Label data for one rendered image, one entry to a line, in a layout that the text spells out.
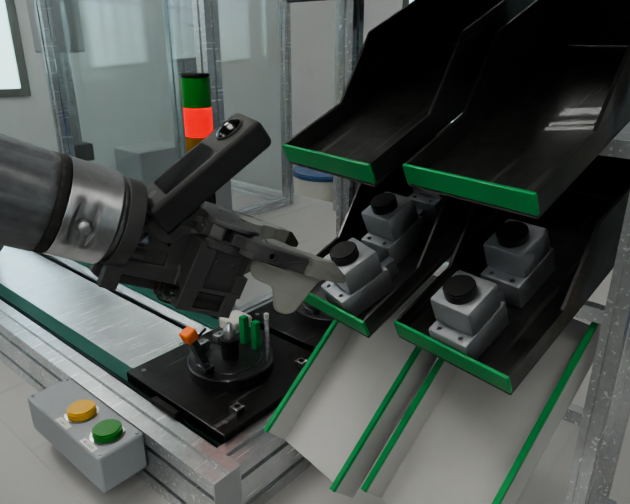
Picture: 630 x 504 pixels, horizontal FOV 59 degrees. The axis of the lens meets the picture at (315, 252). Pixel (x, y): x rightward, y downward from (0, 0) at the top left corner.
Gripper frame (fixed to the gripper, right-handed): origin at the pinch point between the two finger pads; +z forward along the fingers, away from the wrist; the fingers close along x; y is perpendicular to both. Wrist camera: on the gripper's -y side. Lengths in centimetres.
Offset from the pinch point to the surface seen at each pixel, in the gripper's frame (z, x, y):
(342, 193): 9.8, -12.0, -5.6
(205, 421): 7.7, -16.5, 31.5
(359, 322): 5.3, 4.6, 4.7
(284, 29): 59, -140, -42
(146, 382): 4.0, -30.2, 34.4
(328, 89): 210, -329, -54
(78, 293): 6, -82, 43
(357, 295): 6.0, 2.0, 2.8
